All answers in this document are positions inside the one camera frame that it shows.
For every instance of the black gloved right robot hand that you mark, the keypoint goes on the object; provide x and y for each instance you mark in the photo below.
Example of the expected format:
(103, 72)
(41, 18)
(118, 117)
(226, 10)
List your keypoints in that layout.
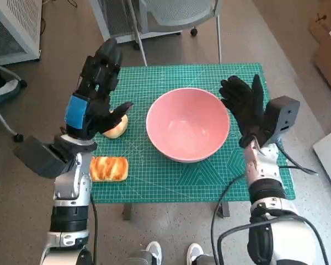
(245, 110)

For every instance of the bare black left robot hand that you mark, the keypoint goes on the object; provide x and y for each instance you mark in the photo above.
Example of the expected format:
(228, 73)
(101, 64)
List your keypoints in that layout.
(96, 110)

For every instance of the round bread bun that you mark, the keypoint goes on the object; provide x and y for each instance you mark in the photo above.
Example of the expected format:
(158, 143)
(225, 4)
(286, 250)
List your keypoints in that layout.
(118, 129)

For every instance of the rectangular bread loaf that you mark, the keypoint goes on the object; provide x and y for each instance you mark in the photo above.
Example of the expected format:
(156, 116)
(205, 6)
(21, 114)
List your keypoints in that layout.
(109, 168)

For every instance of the pink bowl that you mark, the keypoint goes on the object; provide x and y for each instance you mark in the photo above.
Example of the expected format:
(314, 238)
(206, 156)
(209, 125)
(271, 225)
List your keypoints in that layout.
(187, 124)

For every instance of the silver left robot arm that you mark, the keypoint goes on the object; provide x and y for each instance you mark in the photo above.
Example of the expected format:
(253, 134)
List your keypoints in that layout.
(69, 187)

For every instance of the green cutting mat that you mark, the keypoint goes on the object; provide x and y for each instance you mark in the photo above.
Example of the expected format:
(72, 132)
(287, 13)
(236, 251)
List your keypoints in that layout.
(160, 182)

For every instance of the office chair with casters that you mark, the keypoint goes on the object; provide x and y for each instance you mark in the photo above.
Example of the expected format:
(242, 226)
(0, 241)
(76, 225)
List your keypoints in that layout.
(2, 88)

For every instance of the brown cardboard box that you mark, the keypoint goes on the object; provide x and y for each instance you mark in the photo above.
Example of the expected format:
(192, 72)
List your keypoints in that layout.
(329, 55)

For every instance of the small table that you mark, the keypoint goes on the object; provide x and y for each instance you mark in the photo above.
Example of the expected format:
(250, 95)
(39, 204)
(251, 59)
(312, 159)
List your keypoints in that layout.
(127, 212)

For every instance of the grey mesh chair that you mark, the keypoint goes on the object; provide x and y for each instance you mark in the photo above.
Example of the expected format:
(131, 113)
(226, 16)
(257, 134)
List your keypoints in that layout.
(182, 13)

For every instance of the large white perforated cabinet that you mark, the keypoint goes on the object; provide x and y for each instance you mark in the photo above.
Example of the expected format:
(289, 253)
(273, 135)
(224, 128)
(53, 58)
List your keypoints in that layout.
(13, 25)

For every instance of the person's right foot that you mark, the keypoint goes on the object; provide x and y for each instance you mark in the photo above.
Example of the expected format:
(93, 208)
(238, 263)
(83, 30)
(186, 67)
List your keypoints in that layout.
(194, 251)

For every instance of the person's foot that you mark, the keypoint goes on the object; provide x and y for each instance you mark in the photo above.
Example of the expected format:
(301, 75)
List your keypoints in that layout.
(194, 251)
(154, 249)

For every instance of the person's left foot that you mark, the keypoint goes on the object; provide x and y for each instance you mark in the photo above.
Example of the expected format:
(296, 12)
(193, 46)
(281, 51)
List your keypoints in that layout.
(154, 249)

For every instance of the person's left leg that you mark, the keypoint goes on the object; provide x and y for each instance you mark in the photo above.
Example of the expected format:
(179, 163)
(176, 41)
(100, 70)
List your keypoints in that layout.
(138, 258)

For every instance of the person's leg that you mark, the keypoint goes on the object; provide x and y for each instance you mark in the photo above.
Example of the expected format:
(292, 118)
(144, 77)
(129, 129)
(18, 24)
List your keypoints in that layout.
(138, 258)
(208, 260)

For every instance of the person's right leg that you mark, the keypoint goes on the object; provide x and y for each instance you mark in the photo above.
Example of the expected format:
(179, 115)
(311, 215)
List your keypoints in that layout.
(208, 260)

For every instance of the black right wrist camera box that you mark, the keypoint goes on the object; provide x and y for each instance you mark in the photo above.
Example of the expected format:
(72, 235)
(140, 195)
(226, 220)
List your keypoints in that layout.
(284, 116)

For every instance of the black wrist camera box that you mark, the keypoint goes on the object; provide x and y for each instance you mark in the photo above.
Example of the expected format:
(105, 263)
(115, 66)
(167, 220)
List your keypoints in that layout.
(41, 157)
(284, 116)

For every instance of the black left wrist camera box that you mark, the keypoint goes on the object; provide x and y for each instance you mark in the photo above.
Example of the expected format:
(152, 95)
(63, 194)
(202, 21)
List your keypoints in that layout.
(41, 157)

